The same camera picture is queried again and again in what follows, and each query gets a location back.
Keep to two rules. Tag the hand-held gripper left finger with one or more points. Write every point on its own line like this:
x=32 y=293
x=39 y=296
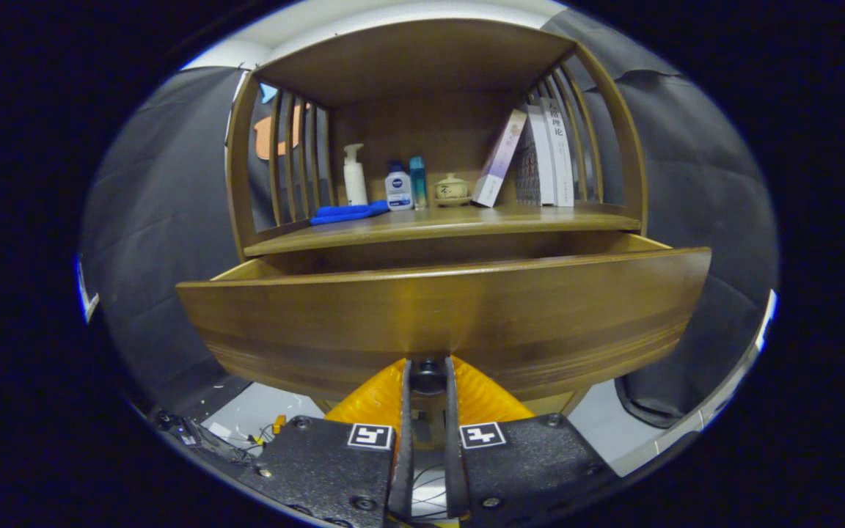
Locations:
x=403 y=440

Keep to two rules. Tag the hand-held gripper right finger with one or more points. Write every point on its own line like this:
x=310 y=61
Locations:
x=452 y=440

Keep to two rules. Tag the wooden drawer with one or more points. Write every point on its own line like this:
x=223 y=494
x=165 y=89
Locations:
x=466 y=323

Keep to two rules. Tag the wooden countertop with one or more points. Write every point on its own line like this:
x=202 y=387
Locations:
x=466 y=220

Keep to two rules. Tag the wooden cabinet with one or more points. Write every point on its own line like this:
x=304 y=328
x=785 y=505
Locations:
x=422 y=66

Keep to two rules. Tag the dark floor equipment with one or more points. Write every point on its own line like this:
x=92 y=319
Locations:
x=199 y=436

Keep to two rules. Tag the blue cloth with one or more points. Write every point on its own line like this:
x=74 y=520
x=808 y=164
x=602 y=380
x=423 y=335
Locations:
x=345 y=213

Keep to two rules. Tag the white bottle with blue cap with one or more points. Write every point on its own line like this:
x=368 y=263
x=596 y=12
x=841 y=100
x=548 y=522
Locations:
x=398 y=192

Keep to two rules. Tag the lidded ceramic tea cup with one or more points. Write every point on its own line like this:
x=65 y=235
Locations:
x=452 y=191

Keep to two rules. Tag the clear blue bottle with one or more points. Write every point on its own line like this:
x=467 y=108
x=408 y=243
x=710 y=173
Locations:
x=418 y=183

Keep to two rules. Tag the white pump bottle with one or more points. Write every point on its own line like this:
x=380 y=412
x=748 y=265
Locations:
x=355 y=183

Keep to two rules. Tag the dark patterned book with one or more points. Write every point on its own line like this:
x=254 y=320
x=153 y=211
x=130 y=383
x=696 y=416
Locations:
x=529 y=172

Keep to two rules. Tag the purple book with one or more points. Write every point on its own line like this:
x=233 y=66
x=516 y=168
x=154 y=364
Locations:
x=499 y=158

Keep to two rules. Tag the thick white book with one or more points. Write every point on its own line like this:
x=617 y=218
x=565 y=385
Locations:
x=562 y=154

